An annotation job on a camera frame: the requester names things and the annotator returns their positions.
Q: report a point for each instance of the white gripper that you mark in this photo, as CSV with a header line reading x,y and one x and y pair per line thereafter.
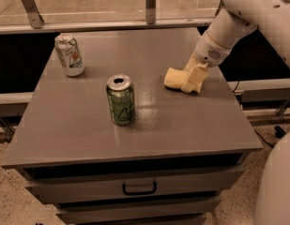
x,y
209,52

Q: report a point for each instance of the yellow sponge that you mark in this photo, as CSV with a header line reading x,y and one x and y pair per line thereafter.
x,y
174,78

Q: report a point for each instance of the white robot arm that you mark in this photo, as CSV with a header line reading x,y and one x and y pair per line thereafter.
x,y
236,20

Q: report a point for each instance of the green soda can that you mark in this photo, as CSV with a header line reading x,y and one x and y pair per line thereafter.
x,y
120,94

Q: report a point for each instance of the white 7up can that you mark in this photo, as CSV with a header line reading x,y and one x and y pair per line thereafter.
x,y
69,55

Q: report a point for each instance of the grey drawer cabinet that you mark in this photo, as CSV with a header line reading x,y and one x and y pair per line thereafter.
x,y
73,156

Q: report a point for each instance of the middle metal window bracket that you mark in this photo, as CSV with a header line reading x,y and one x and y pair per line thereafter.
x,y
150,11

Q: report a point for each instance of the metal window bracket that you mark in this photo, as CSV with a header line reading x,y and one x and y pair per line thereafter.
x,y
34,17
150,11

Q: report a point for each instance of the black drawer handle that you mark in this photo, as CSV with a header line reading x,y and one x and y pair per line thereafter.
x,y
139,189

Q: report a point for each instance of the left metal window bracket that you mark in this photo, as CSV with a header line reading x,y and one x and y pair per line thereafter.
x,y
34,17

